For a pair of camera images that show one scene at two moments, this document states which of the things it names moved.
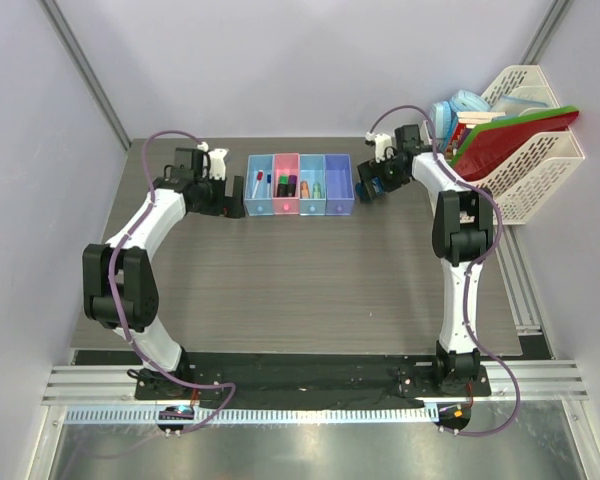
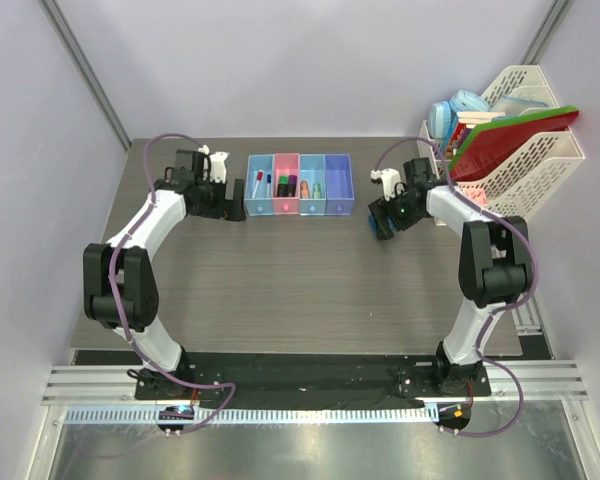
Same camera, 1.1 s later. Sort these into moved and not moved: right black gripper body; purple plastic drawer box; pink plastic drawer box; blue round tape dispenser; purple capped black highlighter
Moved: right black gripper body; blue round tape dispenser
Not moved: purple plastic drawer box; purple capped black highlighter; pink plastic drawer box
